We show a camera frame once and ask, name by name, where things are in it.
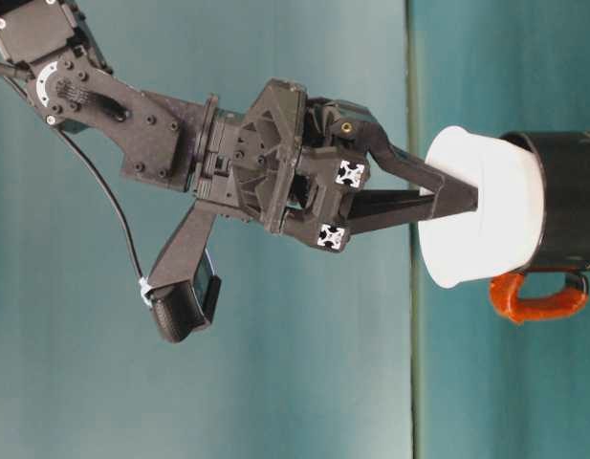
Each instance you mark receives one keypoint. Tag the blue-green table cloth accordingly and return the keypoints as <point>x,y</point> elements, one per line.
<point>505,382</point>

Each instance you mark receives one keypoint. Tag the white paper cup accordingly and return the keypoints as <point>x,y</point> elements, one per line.
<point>509,239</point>

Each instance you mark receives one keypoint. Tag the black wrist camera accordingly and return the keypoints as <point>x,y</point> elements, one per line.
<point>180,306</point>

